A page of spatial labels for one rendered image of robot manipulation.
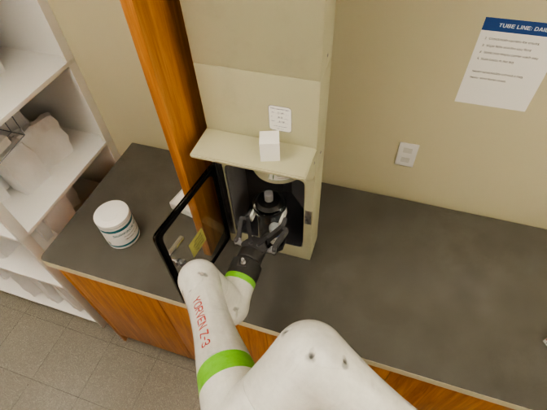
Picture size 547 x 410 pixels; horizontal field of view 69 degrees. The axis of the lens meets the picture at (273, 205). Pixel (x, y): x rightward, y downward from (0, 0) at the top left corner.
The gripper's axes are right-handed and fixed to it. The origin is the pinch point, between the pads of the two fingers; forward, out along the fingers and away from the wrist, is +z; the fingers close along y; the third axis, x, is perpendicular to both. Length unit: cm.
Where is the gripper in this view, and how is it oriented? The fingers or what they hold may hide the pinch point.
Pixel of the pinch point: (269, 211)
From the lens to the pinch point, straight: 129.9
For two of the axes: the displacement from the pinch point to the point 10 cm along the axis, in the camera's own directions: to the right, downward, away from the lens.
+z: 3.1, -7.4, 5.9
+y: -9.5, -2.2, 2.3
